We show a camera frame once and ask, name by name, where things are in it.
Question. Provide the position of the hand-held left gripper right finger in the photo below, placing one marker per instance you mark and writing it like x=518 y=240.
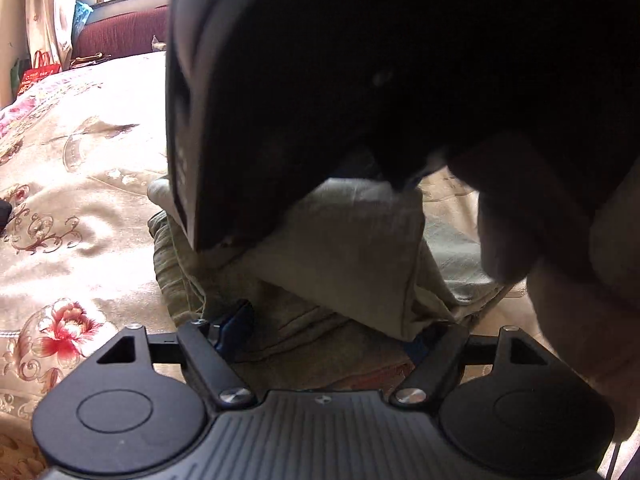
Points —
x=450 y=350

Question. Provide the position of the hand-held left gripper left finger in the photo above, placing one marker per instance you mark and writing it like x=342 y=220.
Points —
x=235 y=324

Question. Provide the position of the grey-green pants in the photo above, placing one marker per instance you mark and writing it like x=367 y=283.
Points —
x=350 y=260

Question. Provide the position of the person's right hand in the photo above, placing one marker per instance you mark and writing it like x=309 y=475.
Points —
x=565 y=270

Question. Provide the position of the floral bedspread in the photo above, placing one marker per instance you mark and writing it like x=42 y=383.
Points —
x=85 y=170

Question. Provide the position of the black cloth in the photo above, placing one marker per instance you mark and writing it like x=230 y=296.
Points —
x=4 y=215

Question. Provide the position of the dark red upholstered headboard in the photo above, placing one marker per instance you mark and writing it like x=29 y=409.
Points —
x=125 y=30

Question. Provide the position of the red bag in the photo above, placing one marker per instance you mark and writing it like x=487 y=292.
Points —
x=40 y=72

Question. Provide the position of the teal patterned cloth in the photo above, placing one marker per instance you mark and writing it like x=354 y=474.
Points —
x=82 y=19

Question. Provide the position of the beige floral curtain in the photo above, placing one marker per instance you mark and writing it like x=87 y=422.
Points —
x=50 y=5

